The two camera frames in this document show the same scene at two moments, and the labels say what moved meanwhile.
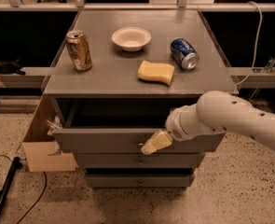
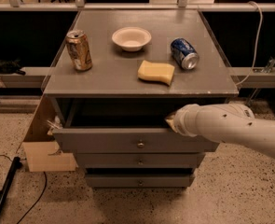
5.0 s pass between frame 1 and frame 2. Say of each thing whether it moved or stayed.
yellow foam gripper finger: moved
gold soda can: stayed
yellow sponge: stayed
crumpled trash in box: stayed
